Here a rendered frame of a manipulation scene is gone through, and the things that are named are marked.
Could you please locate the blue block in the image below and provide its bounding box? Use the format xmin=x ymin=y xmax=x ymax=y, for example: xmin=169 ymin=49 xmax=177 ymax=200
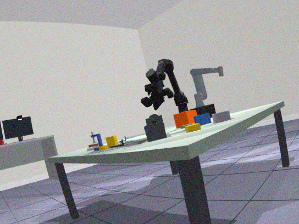
xmin=193 ymin=113 xmax=212 ymax=125

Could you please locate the yellow block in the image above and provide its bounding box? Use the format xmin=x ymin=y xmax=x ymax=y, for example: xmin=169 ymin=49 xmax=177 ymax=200
xmin=106 ymin=135 xmax=118 ymax=147
xmin=185 ymin=123 xmax=201 ymax=132

